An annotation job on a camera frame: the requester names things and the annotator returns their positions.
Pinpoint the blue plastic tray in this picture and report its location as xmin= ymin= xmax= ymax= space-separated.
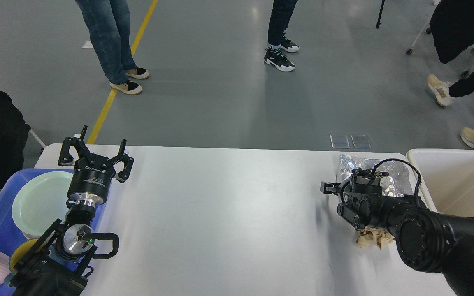
xmin=0 ymin=169 xmax=103 ymax=296

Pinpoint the person in black and jeans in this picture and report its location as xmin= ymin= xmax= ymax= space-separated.
xmin=76 ymin=0 xmax=150 ymax=95

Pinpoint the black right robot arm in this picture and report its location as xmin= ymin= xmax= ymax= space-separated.
xmin=321 ymin=165 xmax=474 ymax=296

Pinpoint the brown paper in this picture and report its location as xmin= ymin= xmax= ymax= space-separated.
xmin=357 ymin=227 xmax=395 ymax=250

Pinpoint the pink plate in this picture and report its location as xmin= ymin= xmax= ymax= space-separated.
xmin=22 ymin=231 xmax=41 ymax=240

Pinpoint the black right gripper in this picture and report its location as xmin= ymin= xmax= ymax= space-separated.
xmin=320 ymin=179 xmax=353 ymax=203

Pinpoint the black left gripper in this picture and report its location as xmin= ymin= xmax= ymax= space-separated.
xmin=57 ymin=125 xmax=134 ymax=206

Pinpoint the silver foil bag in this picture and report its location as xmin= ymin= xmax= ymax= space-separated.
xmin=335 ymin=154 xmax=414 ymax=197

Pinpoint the light green plate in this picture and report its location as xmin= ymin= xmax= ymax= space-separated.
xmin=12 ymin=171 xmax=73 ymax=236

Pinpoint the black jacket on chair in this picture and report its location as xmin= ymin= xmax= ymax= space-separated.
xmin=418 ymin=0 xmax=474 ymax=64

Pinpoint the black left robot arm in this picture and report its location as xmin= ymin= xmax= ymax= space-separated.
xmin=7 ymin=126 xmax=134 ymax=296

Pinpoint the beige plastic bin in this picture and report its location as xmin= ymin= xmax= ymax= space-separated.
xmin=407 ymin=149 xmax=474 ymax=217

